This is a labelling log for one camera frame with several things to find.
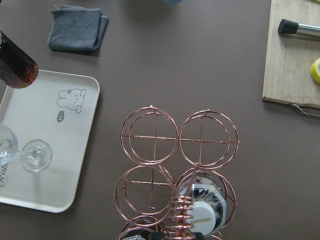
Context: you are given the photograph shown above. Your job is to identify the clear wine glass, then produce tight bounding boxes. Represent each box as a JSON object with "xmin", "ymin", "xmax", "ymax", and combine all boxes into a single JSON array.
[{"xmin": 0, "ymin": 124, "xmax": 53, "ymax": 172}]

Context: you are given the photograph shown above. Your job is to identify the copper spring left gripper finger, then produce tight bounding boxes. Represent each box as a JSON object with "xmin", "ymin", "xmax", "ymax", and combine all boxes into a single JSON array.
[{"xmin": 159, "ymin": 165, "xmax": 195, "ymax": 240}]

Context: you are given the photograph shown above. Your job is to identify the steel muddler black tip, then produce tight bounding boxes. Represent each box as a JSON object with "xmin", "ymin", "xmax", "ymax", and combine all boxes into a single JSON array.
[{"xmin": 277, "ymin": 19, "xmax": 320, "ymax": 38}]

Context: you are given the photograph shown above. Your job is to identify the lemon half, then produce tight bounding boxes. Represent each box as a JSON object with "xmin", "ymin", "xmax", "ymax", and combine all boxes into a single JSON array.
[{"xmin": 309, "ymin": 58, "xmax": 320, "ymax": 84}]

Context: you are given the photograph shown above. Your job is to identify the folded grey cloth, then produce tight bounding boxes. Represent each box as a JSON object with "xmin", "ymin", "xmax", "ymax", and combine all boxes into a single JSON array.
[{"xmin": 47, "ymin": 5, "xmax": 109, "ymax": 52}]

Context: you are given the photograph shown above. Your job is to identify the bamboo cutting board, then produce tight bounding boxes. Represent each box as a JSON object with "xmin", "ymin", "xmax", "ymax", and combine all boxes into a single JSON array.
[{"xmin": 262, "ymin": 0, "xmax": 320, "ymax": 118}]

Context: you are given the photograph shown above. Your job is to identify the copper wire bottle rack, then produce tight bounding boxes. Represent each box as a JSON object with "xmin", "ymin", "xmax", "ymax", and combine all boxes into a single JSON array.
[{"xmin": 114, "ymin": 106, "xmax": 240, "ymax": 240}]

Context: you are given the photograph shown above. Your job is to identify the cream rabbit tray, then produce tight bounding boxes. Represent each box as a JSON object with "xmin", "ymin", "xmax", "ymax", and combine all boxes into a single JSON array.
[{"xmin": 0, "ymin": 70, "xmax": 100, "ymax": 213}]

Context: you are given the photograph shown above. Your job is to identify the dark tea bottle white cap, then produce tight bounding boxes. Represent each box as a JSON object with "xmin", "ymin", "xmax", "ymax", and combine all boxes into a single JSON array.
[{"xmin": 0, "ymin": 32, "xmax": 39, "ymax": 89}]

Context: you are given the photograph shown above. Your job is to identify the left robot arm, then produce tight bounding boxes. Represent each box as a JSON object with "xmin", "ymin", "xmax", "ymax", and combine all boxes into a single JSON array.
[{"xmin": 163, "ymin": 0, "xmax": 193, "ymax": 240}]

